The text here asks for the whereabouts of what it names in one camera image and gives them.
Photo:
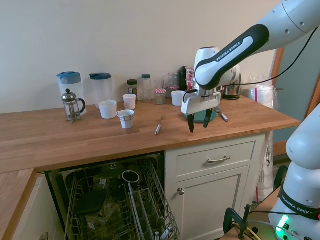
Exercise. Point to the white corner cabinet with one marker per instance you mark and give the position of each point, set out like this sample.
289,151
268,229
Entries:
32,212

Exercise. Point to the dark C-clamp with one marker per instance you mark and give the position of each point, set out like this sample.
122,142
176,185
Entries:
278,175

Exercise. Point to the wide white cup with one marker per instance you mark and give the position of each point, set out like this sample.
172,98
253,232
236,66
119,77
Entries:
108,110

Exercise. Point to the silver cabinet knob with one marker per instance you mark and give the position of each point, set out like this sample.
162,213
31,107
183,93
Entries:
181,191

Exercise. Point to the small white cup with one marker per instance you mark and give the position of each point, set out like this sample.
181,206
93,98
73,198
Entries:
129,102

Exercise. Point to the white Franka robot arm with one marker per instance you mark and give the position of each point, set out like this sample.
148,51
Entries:
225,62

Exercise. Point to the white cabinet drawer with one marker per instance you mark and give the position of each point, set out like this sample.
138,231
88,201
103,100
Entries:
195,156

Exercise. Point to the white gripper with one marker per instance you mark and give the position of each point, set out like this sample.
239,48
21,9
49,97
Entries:
200,102

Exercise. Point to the black plastic tray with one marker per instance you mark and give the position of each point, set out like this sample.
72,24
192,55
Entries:
90,203

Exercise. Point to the green-capped clear bottle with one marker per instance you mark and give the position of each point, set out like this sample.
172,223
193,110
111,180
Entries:
146,87

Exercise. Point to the silver knife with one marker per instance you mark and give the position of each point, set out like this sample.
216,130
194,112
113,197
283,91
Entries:
158,128

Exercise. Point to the bagged plastic cup stack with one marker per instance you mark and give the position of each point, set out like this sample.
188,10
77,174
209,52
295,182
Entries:
260,93

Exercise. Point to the steel electric kettle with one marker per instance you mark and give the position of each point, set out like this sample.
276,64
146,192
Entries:
232,90

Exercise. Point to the printed plastic bag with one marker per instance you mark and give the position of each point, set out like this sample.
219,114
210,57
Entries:
266,175

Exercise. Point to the glass French press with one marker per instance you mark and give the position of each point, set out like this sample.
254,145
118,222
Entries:
71,106

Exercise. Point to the blue-lidded frosted plastic pitcher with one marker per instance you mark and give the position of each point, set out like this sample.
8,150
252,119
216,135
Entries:
70,85

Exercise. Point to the grey cutlery basket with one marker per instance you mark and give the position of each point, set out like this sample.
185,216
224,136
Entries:
147,212

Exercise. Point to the wooden door frame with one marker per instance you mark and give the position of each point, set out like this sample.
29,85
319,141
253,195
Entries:
276,65

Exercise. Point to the red printed carton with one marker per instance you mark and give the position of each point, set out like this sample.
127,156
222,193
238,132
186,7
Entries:
190,80

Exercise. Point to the clear glass tumbler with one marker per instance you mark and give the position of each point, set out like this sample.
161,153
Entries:
165,81

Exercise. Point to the gingham-lidded glass jar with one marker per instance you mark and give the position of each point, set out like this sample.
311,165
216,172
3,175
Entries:
160,97

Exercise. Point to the dark-lidded coffee jar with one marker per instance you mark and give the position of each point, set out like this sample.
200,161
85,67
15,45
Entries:
132,87

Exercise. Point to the black mug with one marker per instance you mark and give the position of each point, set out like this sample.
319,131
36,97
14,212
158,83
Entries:
130,178

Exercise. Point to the dishwasher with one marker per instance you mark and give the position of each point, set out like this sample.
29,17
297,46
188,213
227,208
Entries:
57,185

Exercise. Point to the patterned white cup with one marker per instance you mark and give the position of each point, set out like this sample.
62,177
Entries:
126,119

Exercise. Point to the teal plate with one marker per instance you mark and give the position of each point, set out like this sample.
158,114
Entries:
198,118

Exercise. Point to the blue-lidded clear plastic pitcher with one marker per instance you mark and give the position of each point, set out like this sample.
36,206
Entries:
101,87

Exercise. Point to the white cabinet door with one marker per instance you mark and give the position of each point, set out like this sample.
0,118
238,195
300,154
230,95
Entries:
212,200

